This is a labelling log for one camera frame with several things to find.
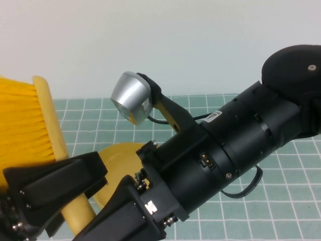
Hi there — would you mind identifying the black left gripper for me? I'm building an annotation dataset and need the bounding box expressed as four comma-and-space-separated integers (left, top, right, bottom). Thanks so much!
0, 151, 109, 241

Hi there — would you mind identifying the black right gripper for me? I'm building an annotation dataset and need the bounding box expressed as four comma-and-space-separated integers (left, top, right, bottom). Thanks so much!
75, 124, 239, 241

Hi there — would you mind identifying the yellow plastic dustpan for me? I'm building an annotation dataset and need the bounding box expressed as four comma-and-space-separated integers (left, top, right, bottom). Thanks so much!
94, 142, 147, 209

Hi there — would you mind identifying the yellow hand brush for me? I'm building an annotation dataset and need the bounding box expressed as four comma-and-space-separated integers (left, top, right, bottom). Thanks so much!
0, 74, 97, 238

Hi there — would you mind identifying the teal checkered tablecloth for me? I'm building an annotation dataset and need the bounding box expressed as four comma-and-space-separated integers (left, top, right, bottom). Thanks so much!
49, 93, 321, 241

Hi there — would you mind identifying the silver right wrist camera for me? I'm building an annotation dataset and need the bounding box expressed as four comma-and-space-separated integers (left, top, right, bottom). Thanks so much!
110, 71, 153, 126

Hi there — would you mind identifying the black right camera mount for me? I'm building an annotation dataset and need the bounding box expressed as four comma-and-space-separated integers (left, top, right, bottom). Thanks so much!
136, 72, 201, 134

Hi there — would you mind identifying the black right camera cable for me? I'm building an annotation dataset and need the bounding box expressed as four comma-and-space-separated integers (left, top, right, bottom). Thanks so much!
147, 112, 263, 199

